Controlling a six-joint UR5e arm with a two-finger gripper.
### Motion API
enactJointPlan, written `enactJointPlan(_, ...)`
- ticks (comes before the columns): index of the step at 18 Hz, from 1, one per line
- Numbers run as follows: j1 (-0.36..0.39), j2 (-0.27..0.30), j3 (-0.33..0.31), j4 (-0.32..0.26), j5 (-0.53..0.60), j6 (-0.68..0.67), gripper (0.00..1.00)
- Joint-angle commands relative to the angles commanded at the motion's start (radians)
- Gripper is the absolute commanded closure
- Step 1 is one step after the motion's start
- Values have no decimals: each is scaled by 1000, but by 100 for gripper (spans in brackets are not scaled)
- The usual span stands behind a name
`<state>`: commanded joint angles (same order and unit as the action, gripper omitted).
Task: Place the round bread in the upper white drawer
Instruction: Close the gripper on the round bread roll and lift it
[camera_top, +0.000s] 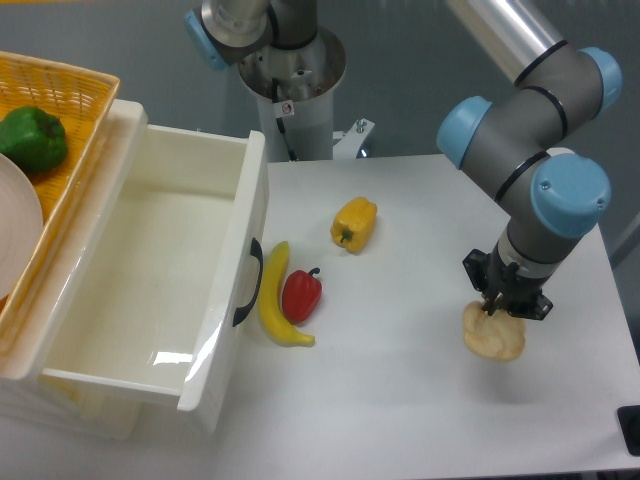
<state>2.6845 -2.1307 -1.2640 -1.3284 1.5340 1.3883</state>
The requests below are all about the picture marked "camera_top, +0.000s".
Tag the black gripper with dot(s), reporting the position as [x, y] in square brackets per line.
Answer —
[503, 289]

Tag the round beige bread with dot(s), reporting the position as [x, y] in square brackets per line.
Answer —
[499, 337]

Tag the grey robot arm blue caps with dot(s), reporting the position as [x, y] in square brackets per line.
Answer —
[552, 200]

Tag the white open upper drawer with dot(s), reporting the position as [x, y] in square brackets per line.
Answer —
[150, 260]

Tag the white drawer cabinet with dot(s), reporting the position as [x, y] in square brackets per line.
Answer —
[95, 405]

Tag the white round plate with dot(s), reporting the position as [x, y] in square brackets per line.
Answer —
[21, 223]

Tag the yellow bell pepper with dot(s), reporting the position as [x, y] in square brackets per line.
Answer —
[354, 224]

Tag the black object at table edge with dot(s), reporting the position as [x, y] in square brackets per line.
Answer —
[629, 421]

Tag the red bell pepper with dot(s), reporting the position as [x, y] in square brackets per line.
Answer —
[301, 294]

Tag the yellow banana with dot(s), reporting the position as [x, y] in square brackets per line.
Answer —
[273, 320]

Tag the yellow woven basket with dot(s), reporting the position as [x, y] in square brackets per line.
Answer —
[75, 101]

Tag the green bell pepper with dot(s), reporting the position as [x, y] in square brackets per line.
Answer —
[33, 139]

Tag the white table mounting bracket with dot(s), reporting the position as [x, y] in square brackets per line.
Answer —
[353, 143]

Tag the black drawer handle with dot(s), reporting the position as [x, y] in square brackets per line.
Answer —
[252, 284]

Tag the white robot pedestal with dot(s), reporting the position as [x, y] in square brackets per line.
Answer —
[294, 93]

